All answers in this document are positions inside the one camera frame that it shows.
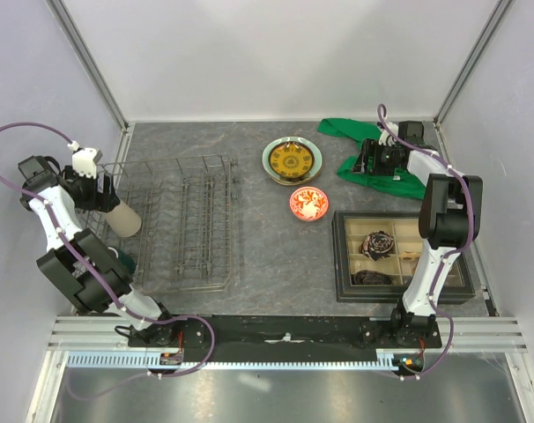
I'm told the white red patterned bowl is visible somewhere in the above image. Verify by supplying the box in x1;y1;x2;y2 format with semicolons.
289;186;330;222

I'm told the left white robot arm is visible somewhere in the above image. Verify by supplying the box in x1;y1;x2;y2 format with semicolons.
18;156;179;347

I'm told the blue slotted cable duct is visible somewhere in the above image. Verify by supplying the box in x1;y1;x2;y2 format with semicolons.
67;345;408;372

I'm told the tan rolled belt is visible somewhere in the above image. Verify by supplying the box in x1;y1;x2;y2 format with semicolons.
399;251;421;262

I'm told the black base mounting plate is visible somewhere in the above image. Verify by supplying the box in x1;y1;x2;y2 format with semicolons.
128;315;442;359

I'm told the yellow patterned plate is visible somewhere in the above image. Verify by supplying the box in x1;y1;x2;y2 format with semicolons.
268;141;315;182

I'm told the dark floral rolled tie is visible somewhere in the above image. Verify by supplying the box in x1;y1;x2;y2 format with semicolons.
358;231;395;261

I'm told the dark green cup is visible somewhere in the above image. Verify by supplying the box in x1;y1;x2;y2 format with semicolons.
108;247;137;275

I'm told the beige cup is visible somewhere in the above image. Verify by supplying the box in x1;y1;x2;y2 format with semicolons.
102;201;142;238

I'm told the dark brown rolled tie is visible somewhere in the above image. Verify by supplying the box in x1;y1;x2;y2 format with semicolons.
352;270;392;286

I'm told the aluminium frame rail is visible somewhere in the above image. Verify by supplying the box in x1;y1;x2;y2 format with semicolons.
48;315;527;353

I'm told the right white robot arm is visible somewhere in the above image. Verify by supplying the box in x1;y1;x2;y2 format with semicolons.
358;116;483;347

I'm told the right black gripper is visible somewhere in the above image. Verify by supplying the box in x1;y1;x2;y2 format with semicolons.
351;138;400;177

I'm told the black compartment box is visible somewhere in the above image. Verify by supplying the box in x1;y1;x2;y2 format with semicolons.
330;209;477;305

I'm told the grey wire dish rack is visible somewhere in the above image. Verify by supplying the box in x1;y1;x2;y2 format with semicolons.
78;154;237;296

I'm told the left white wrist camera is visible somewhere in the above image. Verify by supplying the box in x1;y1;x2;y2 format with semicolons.
67;140;102;179

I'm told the green cloth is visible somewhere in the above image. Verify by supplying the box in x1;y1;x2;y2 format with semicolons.
318;118;426;200

